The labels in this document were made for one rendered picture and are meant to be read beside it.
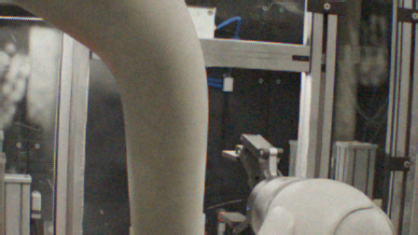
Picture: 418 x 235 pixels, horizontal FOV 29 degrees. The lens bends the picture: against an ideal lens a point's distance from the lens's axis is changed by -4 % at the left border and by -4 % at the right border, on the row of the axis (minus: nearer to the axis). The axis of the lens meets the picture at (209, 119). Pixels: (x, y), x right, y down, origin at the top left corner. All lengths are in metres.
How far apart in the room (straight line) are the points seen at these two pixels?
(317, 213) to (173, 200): 0.20
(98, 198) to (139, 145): 1.18
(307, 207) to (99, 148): 1.01
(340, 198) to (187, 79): 0.27
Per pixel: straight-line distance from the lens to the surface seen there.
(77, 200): 1.31
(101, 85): 1.73
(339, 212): 0.75
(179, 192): 0.60
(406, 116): 1.47
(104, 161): 1.75
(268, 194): 0.89
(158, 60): 0.52
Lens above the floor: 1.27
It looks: 3 degrees down
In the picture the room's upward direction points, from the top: 3 degrees clockwise
